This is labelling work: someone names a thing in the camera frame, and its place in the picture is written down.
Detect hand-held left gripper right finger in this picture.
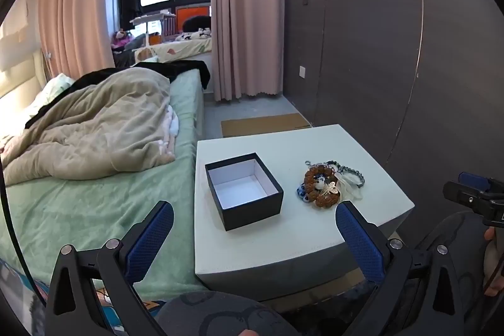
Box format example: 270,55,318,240
335,201,467,336

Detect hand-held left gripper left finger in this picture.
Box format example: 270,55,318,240
46,200,176,336

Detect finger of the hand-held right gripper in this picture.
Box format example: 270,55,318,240
443,182,489,208
459,172,504,193

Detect white sheer ribbon hair tie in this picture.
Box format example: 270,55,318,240
335,171,365,203

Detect blue bead bracelet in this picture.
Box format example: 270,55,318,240
295,182,312,203

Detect brown wooden bead bracelet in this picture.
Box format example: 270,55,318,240
304,164,339,208

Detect black square gift box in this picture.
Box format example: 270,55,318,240
205,152,285,232

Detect person's right hand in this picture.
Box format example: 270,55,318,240
484,226,504,297

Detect bed with green sheet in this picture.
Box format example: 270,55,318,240
0,60,205,305

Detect white side table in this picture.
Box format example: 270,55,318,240
194,124,416,301

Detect person's dark patterned trousers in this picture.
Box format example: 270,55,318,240
155,210,504,336

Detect pink white printed blanket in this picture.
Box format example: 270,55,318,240
159,105,180,157

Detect beige duvet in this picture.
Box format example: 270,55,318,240
0,66,180,185

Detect flat brown cardboard sheet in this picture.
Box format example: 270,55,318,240
220,113,312,139

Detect pale green pillow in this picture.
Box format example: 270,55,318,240
27,73,77,116

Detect mattress with printed cover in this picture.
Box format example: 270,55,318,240
134,31,213,65

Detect cream padded headboard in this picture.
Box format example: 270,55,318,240
0,48,50,104

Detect pink plush toy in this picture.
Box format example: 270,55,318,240
110,30,132,49

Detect black white plush toys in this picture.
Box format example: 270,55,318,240
175,28,213,42

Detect white folding table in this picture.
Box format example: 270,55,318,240
130,14,176,45

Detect black chair back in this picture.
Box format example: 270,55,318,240
182,16,212,33

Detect orange window panel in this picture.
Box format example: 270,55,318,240
176,6,211,30

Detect pink curtain beside headboard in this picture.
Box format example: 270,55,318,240
37,0,117,79

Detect dark bead bracelet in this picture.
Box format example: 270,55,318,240
325,161,366,187

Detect pink curtain beside dark wall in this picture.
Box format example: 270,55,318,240
210,0,286,102

